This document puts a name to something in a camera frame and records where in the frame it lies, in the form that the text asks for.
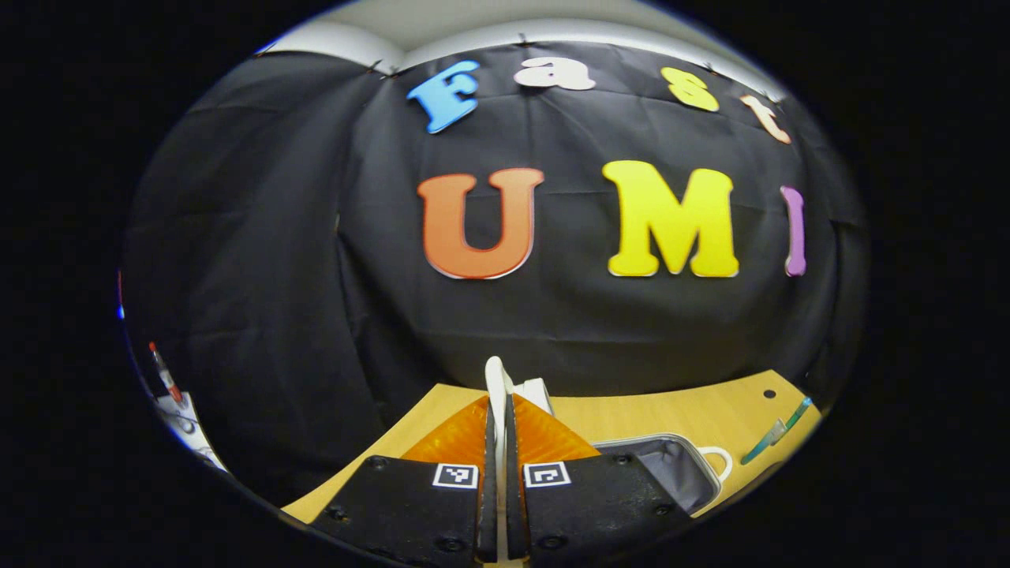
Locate blue green gradient bottle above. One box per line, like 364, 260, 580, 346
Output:
740, 397, 814, 466

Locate white side desk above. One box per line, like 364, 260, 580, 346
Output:
154, 390, 230, 474

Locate black backdrop cloth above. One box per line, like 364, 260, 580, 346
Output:
118, 39, 869, 506

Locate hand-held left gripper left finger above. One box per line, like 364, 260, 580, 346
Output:
310, 394, 499, 566

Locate white suitcase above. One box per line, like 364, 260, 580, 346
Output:
484, 355, 735, 566

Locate red label plastic bottle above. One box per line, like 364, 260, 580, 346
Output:
148, 341, 184, 405

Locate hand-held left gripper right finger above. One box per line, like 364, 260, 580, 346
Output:
503, 393, 693, 564

